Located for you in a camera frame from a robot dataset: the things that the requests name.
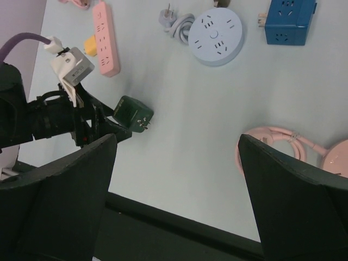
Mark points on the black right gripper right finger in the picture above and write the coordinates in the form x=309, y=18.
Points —
x=300, y=210

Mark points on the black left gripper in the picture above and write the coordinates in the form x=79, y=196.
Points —
x=53, y=114

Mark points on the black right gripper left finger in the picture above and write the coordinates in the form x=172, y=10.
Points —
x=54, y=212

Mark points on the dark green cube socket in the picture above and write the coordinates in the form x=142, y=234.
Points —
x=132, y=114

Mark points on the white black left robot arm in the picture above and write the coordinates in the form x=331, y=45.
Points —
x=15, y=127

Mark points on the yellow plug adapter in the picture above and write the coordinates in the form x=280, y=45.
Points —
x=90, y=47

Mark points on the brown plug adapter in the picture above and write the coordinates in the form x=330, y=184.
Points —
x=221, y=3

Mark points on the pink power strip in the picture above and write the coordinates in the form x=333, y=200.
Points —
x=105, y=40

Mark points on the light blue round socket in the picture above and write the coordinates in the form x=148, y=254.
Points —
x=216, y=37

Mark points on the blue cube socket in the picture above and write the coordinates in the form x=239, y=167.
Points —
x=287, y=22

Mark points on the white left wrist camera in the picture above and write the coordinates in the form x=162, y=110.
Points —
x=71, y=68

